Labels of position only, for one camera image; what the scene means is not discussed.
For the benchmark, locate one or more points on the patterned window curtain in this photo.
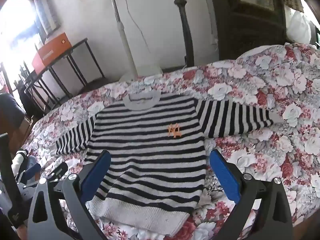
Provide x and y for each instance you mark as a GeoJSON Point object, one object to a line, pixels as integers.
{"type": "Point", "coordinates": [45, 10]}

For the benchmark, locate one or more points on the black and white striped sweater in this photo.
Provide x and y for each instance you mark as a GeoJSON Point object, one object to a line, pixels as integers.
{"type": "Point", "coordinates": [150, 150]}

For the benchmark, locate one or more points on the orange box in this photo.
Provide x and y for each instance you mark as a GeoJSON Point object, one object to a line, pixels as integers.
{"type": "Point", "coordinates": [50, 52]}

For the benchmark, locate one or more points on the floral blanket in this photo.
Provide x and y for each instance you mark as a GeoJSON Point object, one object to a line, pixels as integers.
{"type": "Point", "coordinates": [262, 92]}

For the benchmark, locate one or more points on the dark wooden bed post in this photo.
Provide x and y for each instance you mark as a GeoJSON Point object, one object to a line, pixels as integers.
{"type": "Point", "coordinates": [185, 30]}

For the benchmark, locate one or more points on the black bar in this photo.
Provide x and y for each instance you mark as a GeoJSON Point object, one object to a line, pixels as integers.
{"type": "Point", "coordinates": [10, 167]}

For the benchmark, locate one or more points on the white plastic bag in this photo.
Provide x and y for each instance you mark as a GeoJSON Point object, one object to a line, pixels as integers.
{"type": "Point", "coordinates": [298, 27]}

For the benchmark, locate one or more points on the dark wooden cabinet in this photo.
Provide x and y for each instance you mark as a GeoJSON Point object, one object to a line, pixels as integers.
{"type": "Point", "coordinates": [250, 30]}

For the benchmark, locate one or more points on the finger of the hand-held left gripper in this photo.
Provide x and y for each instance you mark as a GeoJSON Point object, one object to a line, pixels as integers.
{"type": "Point", "coordinates": [32, 169]}
{"type": "Point", "coordinates": [60, 169]}

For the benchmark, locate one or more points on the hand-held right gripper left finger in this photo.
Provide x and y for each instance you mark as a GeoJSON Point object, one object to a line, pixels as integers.
{"type": "Point", "coordinates": [96, 177]}

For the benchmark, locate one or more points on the black metal shelf rack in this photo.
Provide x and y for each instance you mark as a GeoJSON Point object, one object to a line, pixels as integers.
{"type": "Point", "coordinates": [96, 59]}

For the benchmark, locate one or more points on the white wall socket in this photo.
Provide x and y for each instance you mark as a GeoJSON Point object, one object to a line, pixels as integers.
{"type": "Point", "coordinates": [215, 40]}

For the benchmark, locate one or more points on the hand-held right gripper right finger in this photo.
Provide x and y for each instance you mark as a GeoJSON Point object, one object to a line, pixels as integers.
{"type": "Point", "coordinates": [225, 177]}

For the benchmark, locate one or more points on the brown wooden chair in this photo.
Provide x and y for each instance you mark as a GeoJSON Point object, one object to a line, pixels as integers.
{"type": "Point", "coordinates": [22, 130]}

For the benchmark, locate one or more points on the white standing fan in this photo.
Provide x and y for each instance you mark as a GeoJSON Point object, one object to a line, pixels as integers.
{"type": "Point", "coordinates": [123, 37]}

